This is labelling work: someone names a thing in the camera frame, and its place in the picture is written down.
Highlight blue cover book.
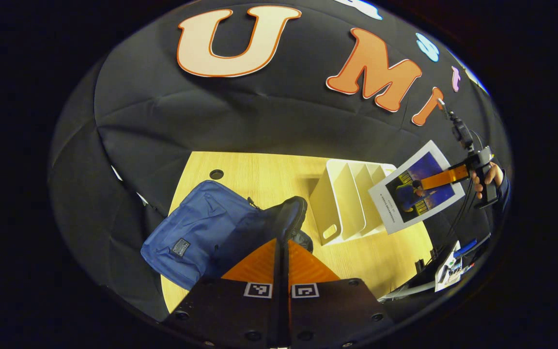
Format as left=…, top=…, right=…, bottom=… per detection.
left=369, top=140, right=466, bottom=235

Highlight black cable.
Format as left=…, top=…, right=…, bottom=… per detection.
left=446, top=191, right=473, bottom=243

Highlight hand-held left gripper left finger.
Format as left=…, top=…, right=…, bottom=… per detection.
left=163, top=238, right=282, bottom=349

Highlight white circuit board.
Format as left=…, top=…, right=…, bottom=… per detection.
left=435, top=241, right=464, bottom=291

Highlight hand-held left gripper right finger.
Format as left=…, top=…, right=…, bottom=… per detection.
left=286, top=239, right=393, bottom=349

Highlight grey tube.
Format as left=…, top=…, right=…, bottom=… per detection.
left=381, top=281, right=437, bottom=300

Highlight blue tool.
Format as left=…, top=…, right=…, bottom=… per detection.
left=453, top=238, right=477, bottom=257

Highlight blue schoolbag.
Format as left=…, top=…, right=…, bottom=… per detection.
left=141, top=180, right=314, bottom=290

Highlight white bookshelf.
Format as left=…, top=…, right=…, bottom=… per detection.
left=309, top=159, right=398, bottom=246

